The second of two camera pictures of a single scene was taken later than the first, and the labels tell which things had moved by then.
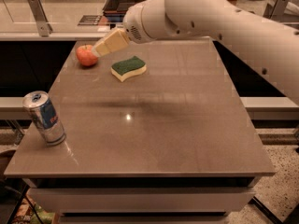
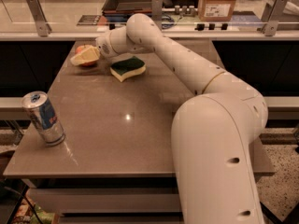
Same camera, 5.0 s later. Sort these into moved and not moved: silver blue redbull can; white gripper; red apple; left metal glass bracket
Moved: white gripper
Not moved: red apple; left metal glass bracket; silver blue redbull can
